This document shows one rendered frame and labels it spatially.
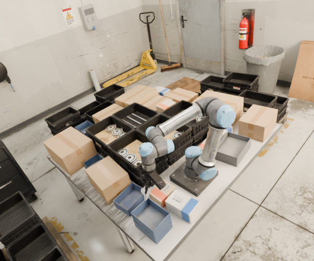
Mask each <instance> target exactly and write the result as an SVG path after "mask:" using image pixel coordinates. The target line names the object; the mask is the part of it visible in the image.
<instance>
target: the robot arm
mask: <svg viewBox="0 0 314 261"><path fill-rule="evenodd" d="M205 114H206V115H208V116H209V121H208V124H209V126H210V127H209V131H208V134H207V138H206V141H205V145H204V149H203V152H202V150H201V148H200V147H197V146H191V147H188V148H187V149H186V151H185V161H186V166H185V169H184V173H185V175H186V176H187V177H188V178H190V179H199V178H201V179H202V180H209V179H211V178H213V177H214V176H215V175H216V173H217V169H216V168H215V165H216V160H215V157H216V153H217V150H218V147H219V144H220V141H221V137H222V134H223V131H224V130H225V129H227V128H228V127H229V126H231V125H232V123H233V122H234V120H235V111H234V110H233V109H232V108H231V107H230V106H229V105H227V104H225V103H224V102H222V101H221V100H219V99H218V98H216V97H205V98H202V99H200V100H198V101H196V102H194V103H193V105H192V106H191V107H189V108H188V109H186V110H184V111H183V112H181V113H179V114H177V115H176V116H174V117H172V118H171V119H169V120H167V121H166V122H164V123H162V124H161V125H159V126H158V127H153V126H152V127H148V128H147V130H146V136H147V138H148V139H149V140H150V142H151V143H149V142H147V143H142V144H141V145H140V147H139V154H140V157H141V163H142V166H141V167H142V169H143V171H144V172H143V173H142V174H141V175H140V177H141V181H142V182H143V183H144V184H145V185H146V186H145V188H142V189H141V192H142V193H143V195H144V200H145V201H146V200H147V199H148V196H149V193H150V191H151V188H150V187H153V186H154V185H156V186H157V187H158V189H159V190H161V189H163V188H164V187H165V186H166V183H165V182H164V181H163V179H162V178H161V177H160V176H159V175H158V173H157V172H156V171H155V158H157V157H160V156H162V155H165V154H168V153H170V152H173V151H174V149H175V148H174V144H173V142H172V140H170V139H166V140H165V139H164V137H165V136H167V135H168V134H170V133H172V132H173V131H175V130H177V129H178V128H180V127H181V126H183V125H185V124H187V123H188V122H190V121H192V120H193V119H195V118H197V117H198V116H200V117H201V116H203V115H205ZM142 179H143V180H142Z"/></svg>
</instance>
